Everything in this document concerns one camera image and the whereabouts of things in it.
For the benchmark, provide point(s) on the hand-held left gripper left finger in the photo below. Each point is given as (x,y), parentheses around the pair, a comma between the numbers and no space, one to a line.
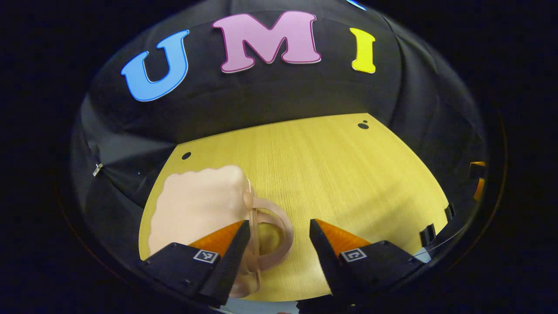
(231,261)

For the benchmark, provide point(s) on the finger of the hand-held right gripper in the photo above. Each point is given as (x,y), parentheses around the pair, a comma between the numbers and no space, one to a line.
(481,185)

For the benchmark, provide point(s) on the black table edge bracket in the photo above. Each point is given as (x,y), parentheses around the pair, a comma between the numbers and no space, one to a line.
(450,211)
(427,235)

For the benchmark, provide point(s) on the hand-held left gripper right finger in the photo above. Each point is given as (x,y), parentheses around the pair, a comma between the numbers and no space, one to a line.
(324,257)

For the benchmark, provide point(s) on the small white clip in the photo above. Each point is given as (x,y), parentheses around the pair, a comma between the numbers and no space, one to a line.
(97,170)

